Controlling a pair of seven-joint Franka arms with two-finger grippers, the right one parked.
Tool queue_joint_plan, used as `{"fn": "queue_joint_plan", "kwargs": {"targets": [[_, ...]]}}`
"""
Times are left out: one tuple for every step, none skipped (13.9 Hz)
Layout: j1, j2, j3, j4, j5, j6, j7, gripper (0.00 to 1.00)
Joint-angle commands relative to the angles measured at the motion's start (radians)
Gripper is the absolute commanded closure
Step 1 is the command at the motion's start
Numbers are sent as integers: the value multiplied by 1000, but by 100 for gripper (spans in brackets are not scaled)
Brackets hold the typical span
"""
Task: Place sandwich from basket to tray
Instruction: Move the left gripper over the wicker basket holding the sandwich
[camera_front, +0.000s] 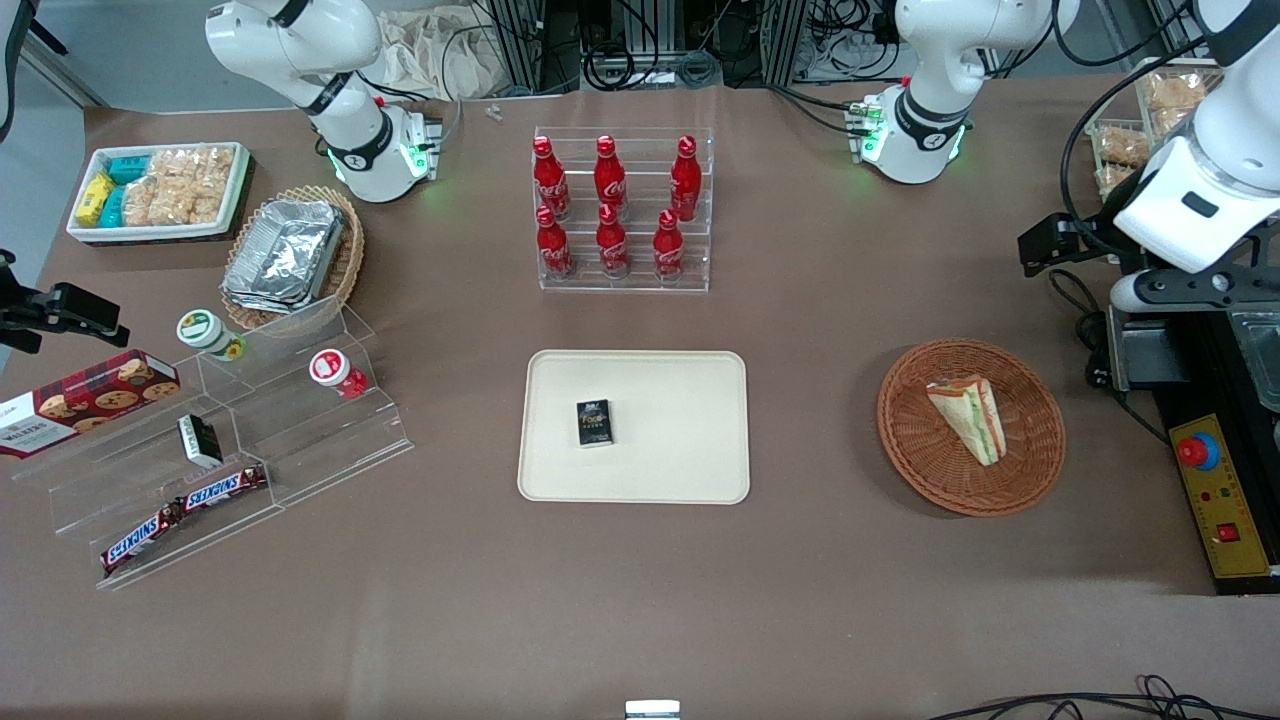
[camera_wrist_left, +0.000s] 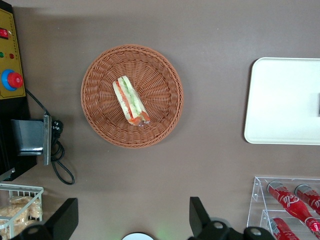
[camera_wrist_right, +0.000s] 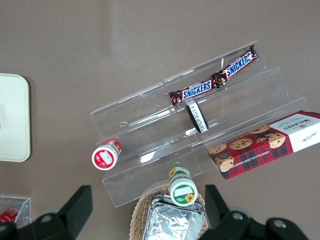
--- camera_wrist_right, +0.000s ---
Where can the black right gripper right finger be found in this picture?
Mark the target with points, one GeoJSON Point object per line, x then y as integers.
{"type": "Point", "coordinates": [225, 225]}

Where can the red cola bottle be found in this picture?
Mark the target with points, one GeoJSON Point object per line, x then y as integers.
{"type": "Point", "coordinates": [8, 216]}

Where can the Snickers chocolate bar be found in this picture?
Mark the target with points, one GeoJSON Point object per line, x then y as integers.
{"type": "Point", "coordinates": [196, 90]}
{"type": "Point", "coordinates": [237, 66]}

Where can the red tartan Walkers cookie box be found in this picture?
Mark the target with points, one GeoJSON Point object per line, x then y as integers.
{"type": "Point", "coordinates": [262, 147]}

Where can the green lid sunflower cup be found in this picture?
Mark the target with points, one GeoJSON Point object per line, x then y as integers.
{"type": "Point", "coordinates": [182, 192]}

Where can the clear acrylic bottle rack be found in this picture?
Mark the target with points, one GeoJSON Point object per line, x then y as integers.
{"type": "Point", "coordinates": [25, 207]}

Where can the cream plastic tray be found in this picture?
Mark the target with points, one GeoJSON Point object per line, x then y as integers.
{"type": "Point", "coordinates": [12, 112]}

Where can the small black box white side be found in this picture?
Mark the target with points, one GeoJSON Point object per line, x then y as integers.
{"type": "Point", "coordinates": [197, 116]}

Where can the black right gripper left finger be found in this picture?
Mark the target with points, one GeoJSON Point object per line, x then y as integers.
{"type": "Point", "coordinates": [62, 222]}

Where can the red lid white cup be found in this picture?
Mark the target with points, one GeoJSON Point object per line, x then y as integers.
{"type": "Point", "coordinates": [104, 157]}

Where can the light wicker basket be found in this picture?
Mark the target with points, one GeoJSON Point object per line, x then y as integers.
{"type": "Point", "coordinates": [138, 220]}

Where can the stack of foil trays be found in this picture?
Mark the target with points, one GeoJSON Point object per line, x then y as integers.
{"type": "Point", "coordinates": [170, 222]}

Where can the clear acrylic stepped stand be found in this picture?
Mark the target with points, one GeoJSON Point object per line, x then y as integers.
{"type": "Point", "coordinates": [150, 120]}

